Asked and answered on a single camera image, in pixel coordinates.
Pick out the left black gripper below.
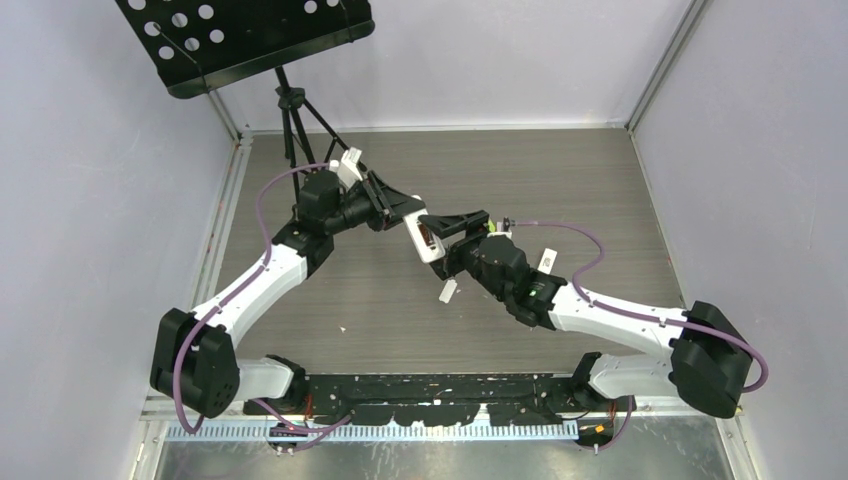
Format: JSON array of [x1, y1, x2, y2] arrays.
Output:
[[325, 172, 424, 236]]

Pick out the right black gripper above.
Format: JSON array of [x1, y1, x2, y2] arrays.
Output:
[[418, 210, 510, 303]]

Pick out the white air conditioner remote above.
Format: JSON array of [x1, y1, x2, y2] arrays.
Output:
[[403, 208, 446, 264]]

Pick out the small white battery cover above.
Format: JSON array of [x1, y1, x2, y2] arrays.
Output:
[[438, 278, 458, 304]]

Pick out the long white remote control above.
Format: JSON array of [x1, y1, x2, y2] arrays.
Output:
[[538, 248, 558, 274]]

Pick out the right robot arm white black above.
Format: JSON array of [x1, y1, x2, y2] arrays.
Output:
[[405, 210, 768, 419]]

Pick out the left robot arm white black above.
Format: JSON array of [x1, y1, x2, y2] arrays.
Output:
[[150, 164, 426, 432]]

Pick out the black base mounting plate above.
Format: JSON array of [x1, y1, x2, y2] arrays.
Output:
[[244, 373, 628, 427]]

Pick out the black music stand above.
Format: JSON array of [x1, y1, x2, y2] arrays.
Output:
[[115, 0, 376, 183]]

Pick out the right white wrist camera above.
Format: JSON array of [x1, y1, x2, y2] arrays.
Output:
[[487, 217, 515, 239]]

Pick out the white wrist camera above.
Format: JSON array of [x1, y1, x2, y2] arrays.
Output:
[[487, 217, 515, 239], [329, 147, 367, 190]]

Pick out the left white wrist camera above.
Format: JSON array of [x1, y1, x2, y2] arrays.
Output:
[[329, 147, 367, 190]]

